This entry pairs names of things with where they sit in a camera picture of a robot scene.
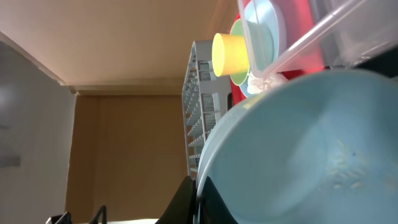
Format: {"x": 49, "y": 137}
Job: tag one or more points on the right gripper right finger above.
{"x": 213, "y": 210}

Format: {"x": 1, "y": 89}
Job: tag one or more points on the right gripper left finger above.
{"x": 181, "y": 208}

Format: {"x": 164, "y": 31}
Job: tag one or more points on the light blue bowl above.
{"x": 319, "y": 149}

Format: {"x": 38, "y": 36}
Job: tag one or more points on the grey dishwasher rack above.
{"x": 205, "y": 99}

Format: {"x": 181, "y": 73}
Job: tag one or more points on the crumpled white tissue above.
{"x": 258, "y": 85}

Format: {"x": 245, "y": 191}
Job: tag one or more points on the yellow plastic cup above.
{"x": 222, "y": 54}

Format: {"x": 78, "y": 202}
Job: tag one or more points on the light blue plate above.
{"x": 268, "y": 34}

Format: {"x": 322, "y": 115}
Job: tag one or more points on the green bowl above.
{"x": 240, "y": 62}

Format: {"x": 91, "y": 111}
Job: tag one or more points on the red plastic tray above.
{"x": 299, "y": 20}

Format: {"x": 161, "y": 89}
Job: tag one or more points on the clear plastic bin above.
{"x": 347, "y": 33}

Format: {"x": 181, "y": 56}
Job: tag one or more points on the black tray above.
{"x": 385, "y": 64}

